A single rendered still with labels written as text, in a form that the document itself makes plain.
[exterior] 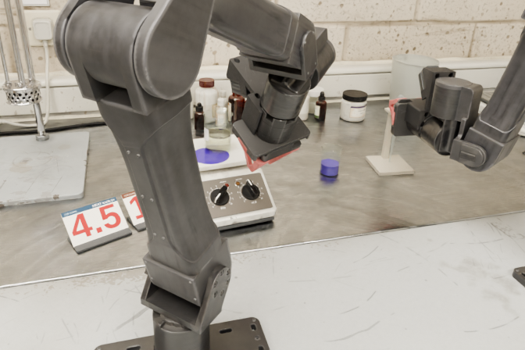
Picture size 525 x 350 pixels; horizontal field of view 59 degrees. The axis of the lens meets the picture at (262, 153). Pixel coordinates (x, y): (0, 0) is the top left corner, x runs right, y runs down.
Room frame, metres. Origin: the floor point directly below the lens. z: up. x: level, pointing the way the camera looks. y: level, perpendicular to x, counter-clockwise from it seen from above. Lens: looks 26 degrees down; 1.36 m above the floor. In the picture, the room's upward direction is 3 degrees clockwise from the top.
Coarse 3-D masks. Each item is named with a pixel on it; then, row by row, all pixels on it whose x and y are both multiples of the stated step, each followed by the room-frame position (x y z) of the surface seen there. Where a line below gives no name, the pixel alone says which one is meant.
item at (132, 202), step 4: (132, 196) 0.69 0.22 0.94; (136, 196) 0.69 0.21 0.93; (128, 200) 0.68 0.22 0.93; (132, 200) 0.68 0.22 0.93; (136, 200) 0.68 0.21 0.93; (128, 204) 0.67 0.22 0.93; (132, 204) 0.67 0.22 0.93; (136, 204) 0.68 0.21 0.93; (132, 208) 0.67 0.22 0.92; (136, 208) 0.67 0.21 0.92; (140, 208) 0.67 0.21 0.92; (132, 212) 0.66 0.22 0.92; (136, 212) 0.67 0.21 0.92; (140, 212) 0.67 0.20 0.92; (132, 216) 0.66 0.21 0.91; (136, 216) 0.66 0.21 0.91; (140, 216) 0.66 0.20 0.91; (136, 220) 0.65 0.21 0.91
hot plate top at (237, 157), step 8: (232, 136) 0.85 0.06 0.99; (200, 144) 0.80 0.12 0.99; (232, 144) 0.81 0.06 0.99; (240, 144) 0.81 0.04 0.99; (232, 152) 0.77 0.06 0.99; (240, 152) 0.77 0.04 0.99; (232, 160) 0.74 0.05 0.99; (240, 160) 0.74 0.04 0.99; (200, 168) 0.71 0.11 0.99; (208, 168) 0.71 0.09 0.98; (216, 168) 0.72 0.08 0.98
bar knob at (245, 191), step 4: (248, 180) 0.70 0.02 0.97; (248, 184) 0.69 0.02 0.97; (252, 184) 0.69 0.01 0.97; (244, 188) 0.70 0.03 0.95; (248, 188) 0.69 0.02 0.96; (252, 188) 0.69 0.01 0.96; (256, 188) 0.70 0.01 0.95; (244, 192) 0.69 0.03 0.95; (248, 192) 0.69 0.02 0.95; (252, 192) 0.68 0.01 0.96; (256, 192) 0.68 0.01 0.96; (244, 196) 0.69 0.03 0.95; (248, 196) 0.69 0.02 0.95; (252, 196) 0.69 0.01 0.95; (256, 196) 0.68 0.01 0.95
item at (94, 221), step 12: (108, 204) 0.66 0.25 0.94; (72, 216) 0.62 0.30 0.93; (84, 216) 0.63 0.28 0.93; (96, 216) 0.63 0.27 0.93; (108, 216) 0.64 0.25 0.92; (120, 216) 0.65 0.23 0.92; (72, 228) 0.60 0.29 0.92; (84, 228) 0.61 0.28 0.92; (96, 228) 0.62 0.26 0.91; (108, 228) 0.63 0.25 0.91
